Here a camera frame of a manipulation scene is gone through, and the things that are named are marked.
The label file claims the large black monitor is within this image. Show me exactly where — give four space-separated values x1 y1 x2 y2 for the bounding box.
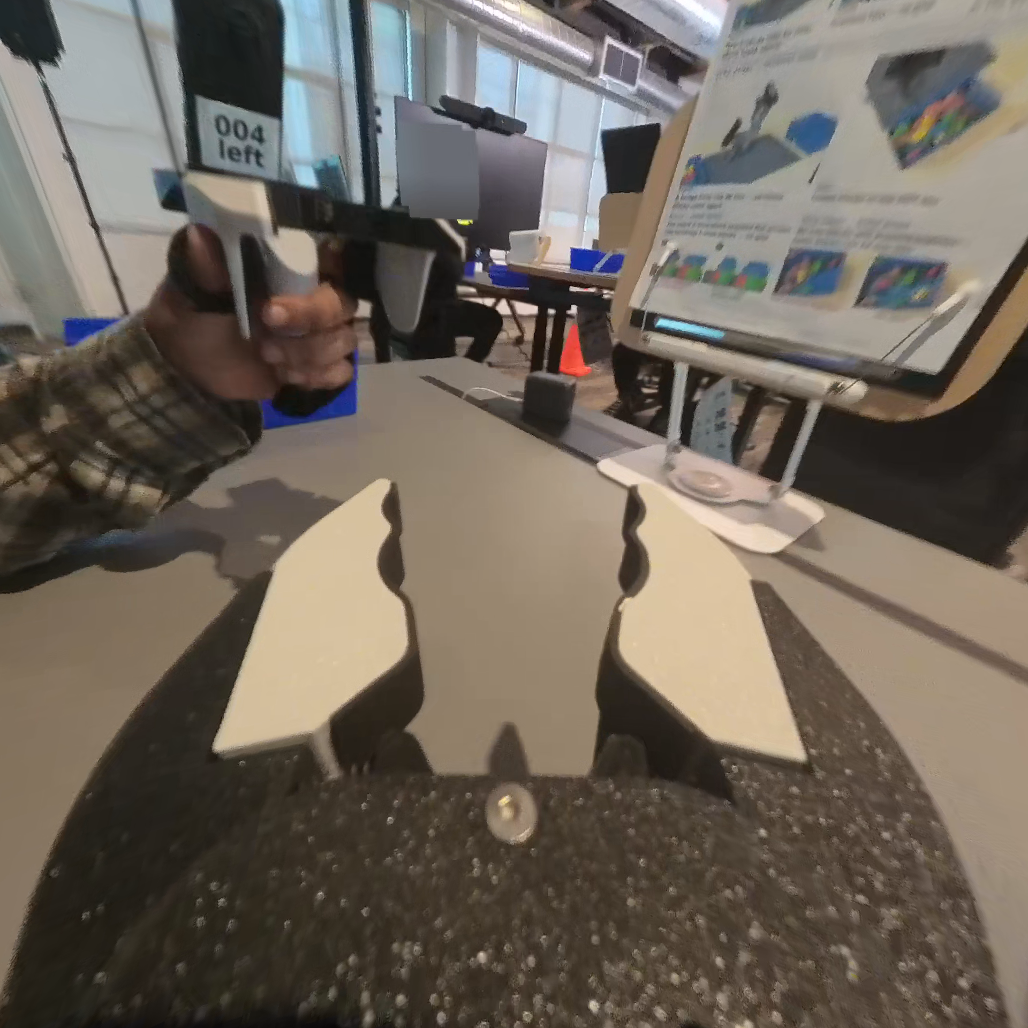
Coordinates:
394 96 549 252

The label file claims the person's left hand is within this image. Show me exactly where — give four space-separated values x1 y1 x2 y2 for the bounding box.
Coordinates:
143 225 360 404

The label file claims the pale dotted cloth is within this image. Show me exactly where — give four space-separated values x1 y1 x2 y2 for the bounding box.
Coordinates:
692 377 737 464

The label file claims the black floor pole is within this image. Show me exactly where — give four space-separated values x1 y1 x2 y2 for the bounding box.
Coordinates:
347 0 396 364

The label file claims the wooden desk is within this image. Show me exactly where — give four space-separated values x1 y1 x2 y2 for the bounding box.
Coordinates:
464 261 621 372

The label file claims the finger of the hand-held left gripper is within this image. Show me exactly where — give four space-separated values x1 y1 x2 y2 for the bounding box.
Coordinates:
372 243 441 337

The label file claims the person's left forearm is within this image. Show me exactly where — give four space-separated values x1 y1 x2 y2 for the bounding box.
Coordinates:
0 317 266 575

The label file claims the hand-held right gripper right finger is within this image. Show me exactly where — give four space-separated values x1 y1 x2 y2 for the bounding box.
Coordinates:
596 482 808 772

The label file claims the blue plastic bin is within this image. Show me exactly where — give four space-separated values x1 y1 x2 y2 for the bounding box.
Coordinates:
63 317 360 430

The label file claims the white stand with base plate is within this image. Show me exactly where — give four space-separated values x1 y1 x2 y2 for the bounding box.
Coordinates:
598 353 828 555

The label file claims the plain cardboard box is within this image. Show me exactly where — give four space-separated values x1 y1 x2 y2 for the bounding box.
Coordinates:
598 193 645 252

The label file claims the dark grey power adapter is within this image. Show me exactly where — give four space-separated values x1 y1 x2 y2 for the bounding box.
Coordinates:
522 371 578 427

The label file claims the black computer monitor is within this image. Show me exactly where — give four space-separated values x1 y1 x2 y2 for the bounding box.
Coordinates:
600 123 662 195

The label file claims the black webcam bar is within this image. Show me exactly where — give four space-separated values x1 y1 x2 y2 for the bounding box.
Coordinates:
439 96 528 136

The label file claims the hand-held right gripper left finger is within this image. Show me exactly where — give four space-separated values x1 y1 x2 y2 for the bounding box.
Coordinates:
213 479 424 780

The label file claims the picture instruction board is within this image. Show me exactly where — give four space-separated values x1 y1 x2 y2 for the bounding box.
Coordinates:
614 0 1028 420

